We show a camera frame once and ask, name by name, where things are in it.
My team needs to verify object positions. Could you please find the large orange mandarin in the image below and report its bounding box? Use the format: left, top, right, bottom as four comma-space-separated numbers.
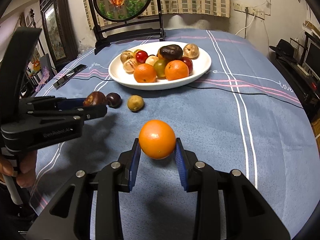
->
138, 120, 177, 160

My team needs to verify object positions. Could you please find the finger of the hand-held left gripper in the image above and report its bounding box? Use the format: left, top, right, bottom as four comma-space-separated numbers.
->
20, 95, 85, 112
25, 104, 108, 121

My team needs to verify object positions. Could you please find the black desk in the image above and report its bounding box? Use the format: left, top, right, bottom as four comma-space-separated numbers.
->
271, 52, 320, 123

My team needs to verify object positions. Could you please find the black phone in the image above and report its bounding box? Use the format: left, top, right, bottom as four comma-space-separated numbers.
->
53, 64, 87, 90

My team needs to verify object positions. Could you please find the white wall socket strip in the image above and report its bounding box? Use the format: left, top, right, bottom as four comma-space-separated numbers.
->
244, 6, 265, 19

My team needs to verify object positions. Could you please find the large red apple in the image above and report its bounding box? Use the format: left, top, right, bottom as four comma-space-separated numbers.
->
180, 56, 194, 74

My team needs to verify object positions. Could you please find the large beige sapodilla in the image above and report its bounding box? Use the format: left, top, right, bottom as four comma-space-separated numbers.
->
183, 43, 199, 59

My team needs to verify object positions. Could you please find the white power cable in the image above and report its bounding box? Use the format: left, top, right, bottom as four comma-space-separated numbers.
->
235, 12, 255, 39

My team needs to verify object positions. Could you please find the pale cream longan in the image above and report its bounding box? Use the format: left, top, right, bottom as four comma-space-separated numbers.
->
145, 55, 159, 66

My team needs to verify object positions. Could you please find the person's left hand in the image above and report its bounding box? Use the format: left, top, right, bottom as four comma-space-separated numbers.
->
0, 151, 37, 188

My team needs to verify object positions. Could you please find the small red tomato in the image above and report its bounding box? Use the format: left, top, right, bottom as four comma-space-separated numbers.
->
135, 50, 149, 64

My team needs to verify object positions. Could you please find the beige striped longan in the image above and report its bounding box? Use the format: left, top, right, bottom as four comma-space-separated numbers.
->
123, 58, 138, 74

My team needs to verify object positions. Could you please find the black computer monitor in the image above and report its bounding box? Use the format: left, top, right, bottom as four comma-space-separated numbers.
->
304, 41, 320, 75

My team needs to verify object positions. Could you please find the black hat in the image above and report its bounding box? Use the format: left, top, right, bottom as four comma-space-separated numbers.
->
269, 39, 297, 60

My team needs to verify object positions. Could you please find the blue striped tablecloth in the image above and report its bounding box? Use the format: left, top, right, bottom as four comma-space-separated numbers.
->
30, 29, 320, 240

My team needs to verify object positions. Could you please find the reddish brown mangosteen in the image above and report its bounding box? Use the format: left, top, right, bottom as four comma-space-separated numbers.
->
83, 91, 107, 107

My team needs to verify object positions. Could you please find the tan brown longan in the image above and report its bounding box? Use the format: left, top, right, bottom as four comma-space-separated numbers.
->
120, 51, 135, 64

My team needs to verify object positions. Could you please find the dark wood framed painting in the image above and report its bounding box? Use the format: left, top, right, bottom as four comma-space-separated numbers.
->
39, 0, 79, 67

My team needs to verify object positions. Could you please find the dark purple plum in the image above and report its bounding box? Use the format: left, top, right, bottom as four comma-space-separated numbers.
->
106, 93, 122, 109

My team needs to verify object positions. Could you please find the round fish picture black stand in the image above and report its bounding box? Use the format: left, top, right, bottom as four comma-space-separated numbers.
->
85, 0, 167, 55

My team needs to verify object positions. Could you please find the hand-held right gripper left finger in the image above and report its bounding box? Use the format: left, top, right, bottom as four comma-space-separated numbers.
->
26, 138, 142, 240

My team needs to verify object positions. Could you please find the white oval plate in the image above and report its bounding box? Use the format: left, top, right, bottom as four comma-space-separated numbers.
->
108, 41, 212, 90

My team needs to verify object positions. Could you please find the green orange tangerine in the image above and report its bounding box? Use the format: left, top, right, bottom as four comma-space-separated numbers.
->
153, 59, 168, 78

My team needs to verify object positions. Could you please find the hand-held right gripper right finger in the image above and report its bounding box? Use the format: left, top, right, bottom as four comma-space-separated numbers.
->
174, 138, 291, 240

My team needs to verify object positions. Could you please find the small tan longan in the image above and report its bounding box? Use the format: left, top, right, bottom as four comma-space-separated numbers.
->
127, 95, 145, 112

